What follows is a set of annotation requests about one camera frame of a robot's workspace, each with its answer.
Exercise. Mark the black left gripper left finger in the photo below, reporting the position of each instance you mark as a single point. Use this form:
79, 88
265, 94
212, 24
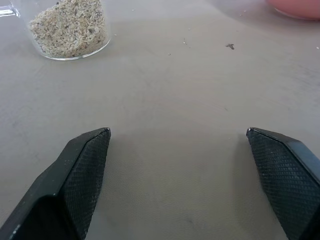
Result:
75, 180

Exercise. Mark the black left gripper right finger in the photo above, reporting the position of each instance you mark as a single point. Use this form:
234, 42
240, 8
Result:
287, 175

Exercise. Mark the pile of beige oat flakes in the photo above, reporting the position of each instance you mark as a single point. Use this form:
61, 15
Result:
67, 27

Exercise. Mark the clear glass beaker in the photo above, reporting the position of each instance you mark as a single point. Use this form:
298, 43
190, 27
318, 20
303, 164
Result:
75, 51

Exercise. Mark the pink bowl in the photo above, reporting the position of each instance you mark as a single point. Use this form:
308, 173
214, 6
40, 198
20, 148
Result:
297, 8

